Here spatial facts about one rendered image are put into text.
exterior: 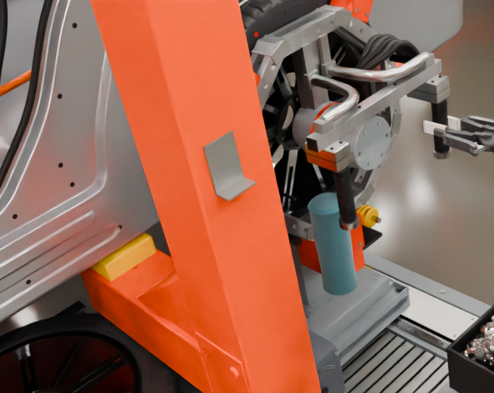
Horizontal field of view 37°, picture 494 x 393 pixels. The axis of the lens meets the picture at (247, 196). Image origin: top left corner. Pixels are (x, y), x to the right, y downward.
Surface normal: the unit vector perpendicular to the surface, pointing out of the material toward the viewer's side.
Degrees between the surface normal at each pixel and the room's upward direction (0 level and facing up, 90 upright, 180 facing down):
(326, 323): 0
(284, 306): 90
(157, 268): 0
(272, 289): 90
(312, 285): 90
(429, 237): 0
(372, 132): 90
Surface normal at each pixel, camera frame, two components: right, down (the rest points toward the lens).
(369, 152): 0.65, 0.29
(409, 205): -0.20, -0.83
